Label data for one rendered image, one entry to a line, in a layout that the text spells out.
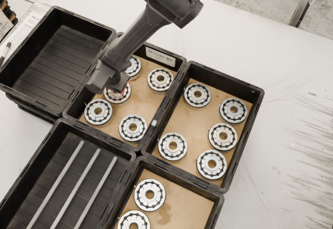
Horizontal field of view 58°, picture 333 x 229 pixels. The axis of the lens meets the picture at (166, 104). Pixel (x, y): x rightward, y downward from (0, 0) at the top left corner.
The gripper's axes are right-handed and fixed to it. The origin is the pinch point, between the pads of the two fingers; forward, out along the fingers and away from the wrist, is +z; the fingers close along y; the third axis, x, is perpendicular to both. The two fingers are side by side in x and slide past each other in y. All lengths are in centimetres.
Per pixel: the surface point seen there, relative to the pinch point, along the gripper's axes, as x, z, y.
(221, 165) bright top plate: -9.1, 1.6, 45.5
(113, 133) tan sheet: -14.3, 4.2, 6.2
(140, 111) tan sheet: -2.4, 4.4, 10.8
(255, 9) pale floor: 147, 89, 30
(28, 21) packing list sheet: 20, 16, -64
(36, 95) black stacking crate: -13.9, 3.8, -28.0
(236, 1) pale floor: 149, 89, 13
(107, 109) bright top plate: -8.3, 1.0, 0.6
